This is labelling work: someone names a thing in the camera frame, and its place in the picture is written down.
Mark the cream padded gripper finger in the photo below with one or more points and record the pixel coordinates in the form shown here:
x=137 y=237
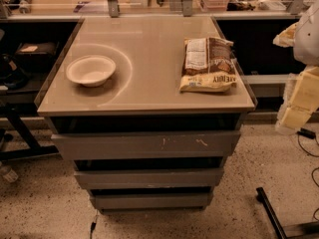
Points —
x=300 y=100

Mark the white paper bowl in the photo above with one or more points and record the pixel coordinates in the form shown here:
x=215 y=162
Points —
x=90 y=71

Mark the grey top drawer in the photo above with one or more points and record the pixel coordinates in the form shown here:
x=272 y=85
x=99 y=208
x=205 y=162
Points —
x=134 y=145

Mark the brown yellow snack bag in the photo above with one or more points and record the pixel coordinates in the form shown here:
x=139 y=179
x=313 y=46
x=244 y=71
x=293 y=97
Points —
x=207 y=66

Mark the black box on shelf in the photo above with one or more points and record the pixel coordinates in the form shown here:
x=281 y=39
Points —
x=36 y=57

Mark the black table leg frame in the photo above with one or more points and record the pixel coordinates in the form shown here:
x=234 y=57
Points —
x=34 y=148

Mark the grey drawer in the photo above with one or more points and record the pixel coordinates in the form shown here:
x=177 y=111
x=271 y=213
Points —
x=152 y=178
x=150 y=201
x=134 y=145

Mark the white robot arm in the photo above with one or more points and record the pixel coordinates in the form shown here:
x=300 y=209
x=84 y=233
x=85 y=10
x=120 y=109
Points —
x=303 y=37

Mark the grey bottom drawer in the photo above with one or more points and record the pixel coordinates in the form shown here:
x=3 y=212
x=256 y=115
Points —
x=150 y=201

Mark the black cable plug on floor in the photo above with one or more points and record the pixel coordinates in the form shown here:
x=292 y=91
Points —
x=93 y=225

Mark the small plastic bottle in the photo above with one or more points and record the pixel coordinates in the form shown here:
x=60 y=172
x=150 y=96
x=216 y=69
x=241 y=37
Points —
x=8 y=173

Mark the black power adapter with cable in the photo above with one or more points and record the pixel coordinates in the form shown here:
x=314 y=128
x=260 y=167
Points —
x=308 y=134

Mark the black metal stand base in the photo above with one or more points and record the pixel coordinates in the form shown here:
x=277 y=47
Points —
x=285 y=224

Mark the grey drawer cabinet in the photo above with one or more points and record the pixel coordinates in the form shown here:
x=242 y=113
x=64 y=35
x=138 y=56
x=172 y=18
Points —
x=142 y=95

